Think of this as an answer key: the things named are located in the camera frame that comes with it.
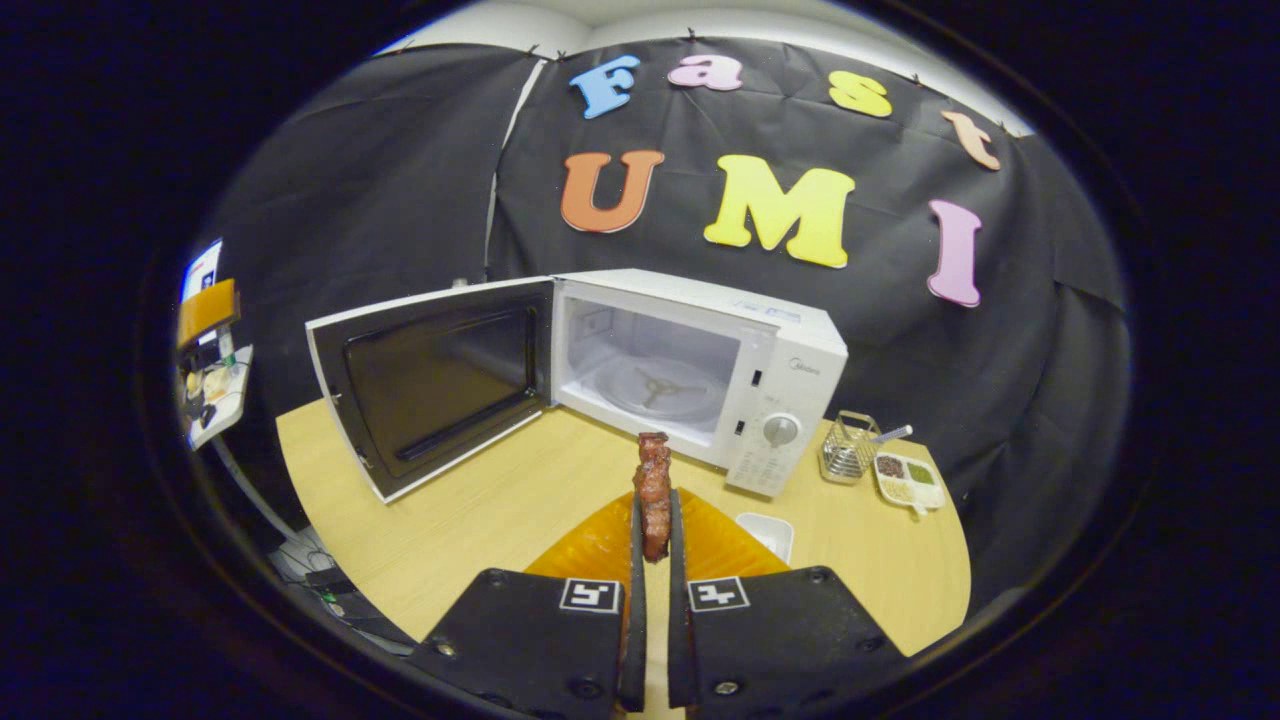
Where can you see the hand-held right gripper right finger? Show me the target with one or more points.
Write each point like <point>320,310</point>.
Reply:
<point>770,640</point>

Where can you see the white microwave oven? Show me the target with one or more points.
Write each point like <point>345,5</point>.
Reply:
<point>780,370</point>

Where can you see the white divided seasoning tray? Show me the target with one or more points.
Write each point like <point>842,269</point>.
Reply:
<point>910,480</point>

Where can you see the white side table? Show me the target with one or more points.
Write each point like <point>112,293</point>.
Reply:
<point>222,400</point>

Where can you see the brown box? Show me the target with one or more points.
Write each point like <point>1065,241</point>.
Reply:
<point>208,310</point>

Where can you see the white ridged plate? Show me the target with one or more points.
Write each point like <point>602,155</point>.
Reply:
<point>768,535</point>

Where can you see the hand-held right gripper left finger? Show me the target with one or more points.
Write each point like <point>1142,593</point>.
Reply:
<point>540,640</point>

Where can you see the brown meat piece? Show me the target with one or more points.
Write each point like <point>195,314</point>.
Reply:
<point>654,490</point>

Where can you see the glass turntable plate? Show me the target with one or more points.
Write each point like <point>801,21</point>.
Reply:
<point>660,385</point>

